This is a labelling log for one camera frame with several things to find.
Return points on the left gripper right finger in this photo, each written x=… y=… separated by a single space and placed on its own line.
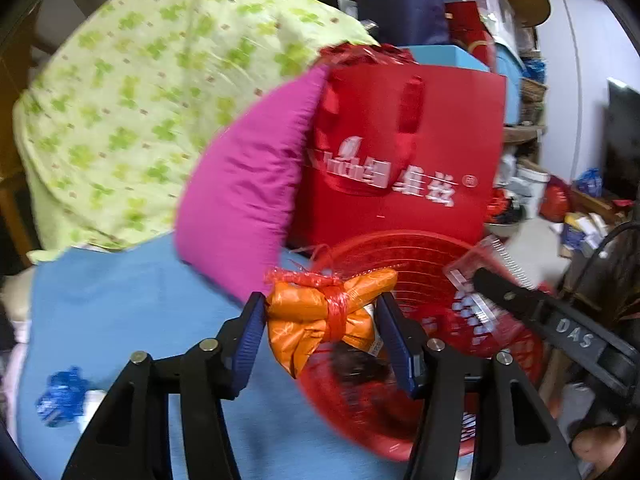
x=515 y=435

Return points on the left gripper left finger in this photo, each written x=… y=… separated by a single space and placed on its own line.
x=128 y=436

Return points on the blue plastic bag wad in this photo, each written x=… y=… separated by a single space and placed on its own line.
x=64 y=398

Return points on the white red cigarette box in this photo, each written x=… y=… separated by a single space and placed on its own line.
x=485 y=317

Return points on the orange plastic bag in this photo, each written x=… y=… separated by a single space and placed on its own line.
x=307 y=309

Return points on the black plastic bag wad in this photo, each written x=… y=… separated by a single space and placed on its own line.
x=355 y=367

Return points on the person right hand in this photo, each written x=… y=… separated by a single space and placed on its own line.
x=600 y=445

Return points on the blue towel blanket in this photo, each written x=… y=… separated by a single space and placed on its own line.
x=91 y=310

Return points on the red plastic mesh basket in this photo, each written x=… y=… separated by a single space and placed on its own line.
x=378 y=415

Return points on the magenta pillow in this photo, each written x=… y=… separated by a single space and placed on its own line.
x=233 y=215

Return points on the red paper gift bag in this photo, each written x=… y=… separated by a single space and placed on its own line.
x=398 y=145

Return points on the green clover quilt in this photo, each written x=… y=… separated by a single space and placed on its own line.
x=112 y=127

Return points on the light blue cardboard box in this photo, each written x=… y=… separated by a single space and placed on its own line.
x=445 y=55

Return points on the navy tote bag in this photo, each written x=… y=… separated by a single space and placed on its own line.
x=404 y=23

